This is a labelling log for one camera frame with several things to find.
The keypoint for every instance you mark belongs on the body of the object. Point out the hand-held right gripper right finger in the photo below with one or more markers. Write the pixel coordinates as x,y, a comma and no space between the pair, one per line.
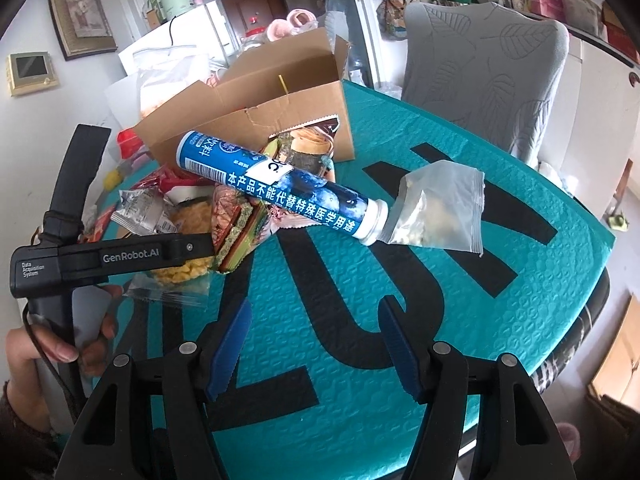
400,350

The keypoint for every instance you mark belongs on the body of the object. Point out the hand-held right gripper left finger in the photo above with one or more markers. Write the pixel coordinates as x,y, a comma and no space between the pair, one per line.
231,345

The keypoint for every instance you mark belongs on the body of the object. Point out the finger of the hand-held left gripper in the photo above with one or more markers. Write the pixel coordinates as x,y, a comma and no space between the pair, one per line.
192,249

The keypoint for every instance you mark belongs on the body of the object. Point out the yellow snack packet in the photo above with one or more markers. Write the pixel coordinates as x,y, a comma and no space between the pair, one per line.
187,272

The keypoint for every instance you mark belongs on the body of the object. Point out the clear zip bag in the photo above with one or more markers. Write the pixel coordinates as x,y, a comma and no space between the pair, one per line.
440,210

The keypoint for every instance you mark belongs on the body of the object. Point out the brown cardboard box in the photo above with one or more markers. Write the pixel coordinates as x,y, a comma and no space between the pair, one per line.
280,105

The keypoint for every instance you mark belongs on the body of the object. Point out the person's left forearm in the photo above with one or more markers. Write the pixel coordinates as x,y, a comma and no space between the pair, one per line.
20,440

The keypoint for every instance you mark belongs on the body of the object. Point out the clear plastic bag of snacks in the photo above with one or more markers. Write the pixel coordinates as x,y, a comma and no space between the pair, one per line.
165,80

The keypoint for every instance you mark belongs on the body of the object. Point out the person's left hand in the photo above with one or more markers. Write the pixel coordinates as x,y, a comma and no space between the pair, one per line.
30,355

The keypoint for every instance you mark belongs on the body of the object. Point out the striped green red packet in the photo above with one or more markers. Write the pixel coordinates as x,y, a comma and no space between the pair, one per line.
240,235

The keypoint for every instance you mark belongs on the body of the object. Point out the silver snack packet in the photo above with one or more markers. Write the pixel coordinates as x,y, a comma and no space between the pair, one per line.
145,212

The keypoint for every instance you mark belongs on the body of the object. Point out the small yellow ball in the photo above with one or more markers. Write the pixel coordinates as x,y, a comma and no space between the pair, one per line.
111,181

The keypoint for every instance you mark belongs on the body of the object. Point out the blue printed tube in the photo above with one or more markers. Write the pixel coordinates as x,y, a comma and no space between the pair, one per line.
280,185

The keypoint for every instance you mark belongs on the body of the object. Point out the photo-printed snack packet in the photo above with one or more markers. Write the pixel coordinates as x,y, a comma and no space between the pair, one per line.
305,147

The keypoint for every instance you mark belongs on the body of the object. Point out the pink slipper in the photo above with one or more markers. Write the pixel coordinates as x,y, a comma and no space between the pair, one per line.
567,440

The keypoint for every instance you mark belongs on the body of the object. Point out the white fridge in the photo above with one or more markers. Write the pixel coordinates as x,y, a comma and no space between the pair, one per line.
200,27

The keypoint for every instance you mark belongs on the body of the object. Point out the pink plush slippers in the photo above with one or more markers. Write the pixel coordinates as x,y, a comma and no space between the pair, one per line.
290,25

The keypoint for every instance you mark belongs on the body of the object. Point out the framed picture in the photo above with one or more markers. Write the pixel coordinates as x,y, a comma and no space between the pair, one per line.
82,17

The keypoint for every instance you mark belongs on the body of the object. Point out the brown wooden door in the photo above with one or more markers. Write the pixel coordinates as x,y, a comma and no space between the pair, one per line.
255,2

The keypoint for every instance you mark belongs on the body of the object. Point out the grey leaf-pattern chair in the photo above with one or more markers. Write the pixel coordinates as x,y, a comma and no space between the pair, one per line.
480,70

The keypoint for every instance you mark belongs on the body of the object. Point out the patterned hanging bag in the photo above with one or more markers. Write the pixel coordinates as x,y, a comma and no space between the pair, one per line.
392,17

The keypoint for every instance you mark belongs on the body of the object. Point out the white cabinet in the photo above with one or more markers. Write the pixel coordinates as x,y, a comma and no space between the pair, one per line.
595,110

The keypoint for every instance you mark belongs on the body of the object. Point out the red carton box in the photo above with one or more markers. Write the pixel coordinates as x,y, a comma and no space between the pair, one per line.
620,35

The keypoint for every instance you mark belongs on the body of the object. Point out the wall control panel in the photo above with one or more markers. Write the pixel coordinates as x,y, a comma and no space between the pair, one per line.
32,72

